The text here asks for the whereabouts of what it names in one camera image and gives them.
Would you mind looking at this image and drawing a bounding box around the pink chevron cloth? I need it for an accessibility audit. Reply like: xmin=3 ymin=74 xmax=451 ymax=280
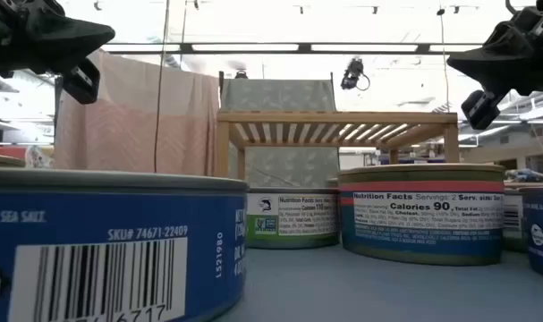
xmin=52 ymin=48 xmax=221 ymax=176

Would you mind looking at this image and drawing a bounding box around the green leaf-pattern cloth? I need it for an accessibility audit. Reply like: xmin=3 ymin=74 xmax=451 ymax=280
xmin=220 ymin=79 xmax=342 ymax=189

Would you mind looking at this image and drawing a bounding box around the green-label tuna can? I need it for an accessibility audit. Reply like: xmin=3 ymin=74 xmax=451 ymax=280
xmin=245 ymin=185 xmax=342 ymax=250
xmin=503 ymin=181 xmax=543 ymax=252

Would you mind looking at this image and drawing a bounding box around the thin yellow hanging cable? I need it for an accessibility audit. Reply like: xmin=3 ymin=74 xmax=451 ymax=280
xmin=436 ymin=6 xmax=451 ymax=113

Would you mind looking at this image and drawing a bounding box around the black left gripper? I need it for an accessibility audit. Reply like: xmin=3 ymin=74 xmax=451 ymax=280
xmin=0 ymin=0 xmax=115 ymax=106

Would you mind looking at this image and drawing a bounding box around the blue-label tuna can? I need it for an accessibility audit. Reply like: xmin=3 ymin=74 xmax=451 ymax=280
xmin=0 ymin=167 xmax=250 ymax=322
xmin=519 ymin=185 xmax=543 ymax=283

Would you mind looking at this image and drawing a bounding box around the black hanging cable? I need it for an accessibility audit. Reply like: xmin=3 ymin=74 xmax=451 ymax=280
xmin=152 ymin=0 xmax=171 ymax=174

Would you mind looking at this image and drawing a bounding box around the wooden slatted shelf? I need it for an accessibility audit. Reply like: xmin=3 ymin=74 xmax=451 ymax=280
xmin=213 ymin=110 xmax=460 ymax=180

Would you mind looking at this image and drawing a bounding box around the red storage bin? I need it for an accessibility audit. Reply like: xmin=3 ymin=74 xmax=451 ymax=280
xmin=0 ymin=143 xmax=27 ymax=158

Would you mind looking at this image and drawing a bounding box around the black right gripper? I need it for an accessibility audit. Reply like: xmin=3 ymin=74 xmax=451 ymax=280
xmin=447 ymin=0 xmax=543 ymax=131

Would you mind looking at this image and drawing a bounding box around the black overhead camera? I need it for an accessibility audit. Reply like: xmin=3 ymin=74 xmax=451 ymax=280
xmin=340 ymin=56 xmax=371 ymax=92

